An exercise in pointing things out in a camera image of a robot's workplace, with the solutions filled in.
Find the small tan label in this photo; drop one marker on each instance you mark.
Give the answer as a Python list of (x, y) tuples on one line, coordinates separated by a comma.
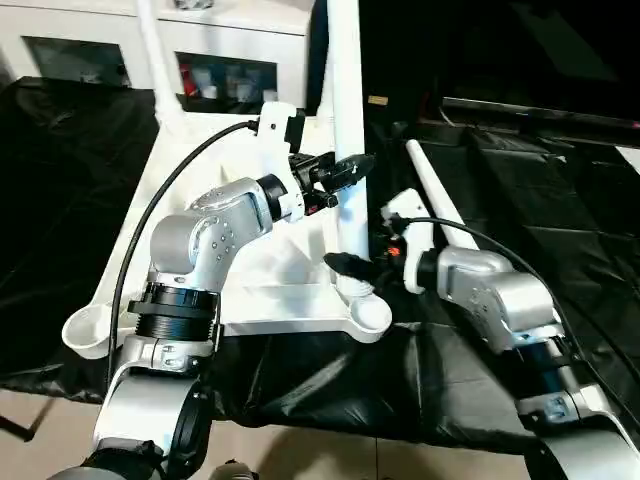
[(378, 100)]

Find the white plastic table top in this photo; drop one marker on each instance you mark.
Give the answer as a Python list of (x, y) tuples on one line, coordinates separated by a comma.
[(270, 290)]

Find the black plastic mat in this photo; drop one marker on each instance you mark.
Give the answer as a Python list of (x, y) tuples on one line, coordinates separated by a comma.
[(70, 200)]

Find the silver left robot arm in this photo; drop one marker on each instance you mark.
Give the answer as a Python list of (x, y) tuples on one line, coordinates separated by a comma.
[(190, 260)]

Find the large black screen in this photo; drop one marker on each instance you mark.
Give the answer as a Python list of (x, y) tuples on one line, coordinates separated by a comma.
[(510, 50)]

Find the dark object on cabinet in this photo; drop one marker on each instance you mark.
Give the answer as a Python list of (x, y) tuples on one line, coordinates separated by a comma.
[(190, 3)]

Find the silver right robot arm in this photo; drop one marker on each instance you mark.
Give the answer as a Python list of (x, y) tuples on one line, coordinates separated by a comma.
[(510, 310)]

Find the white plastic table leg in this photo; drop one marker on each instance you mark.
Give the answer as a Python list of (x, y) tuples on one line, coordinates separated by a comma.
[(350, 100), (155, 60), (322, 90), (440, 195)]

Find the white cabinet with glass doors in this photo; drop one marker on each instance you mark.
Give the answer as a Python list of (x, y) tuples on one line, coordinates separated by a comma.
[(100, 35)]

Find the flat white board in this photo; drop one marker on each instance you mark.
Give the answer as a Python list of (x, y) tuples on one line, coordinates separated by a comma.
[(632, 158)]

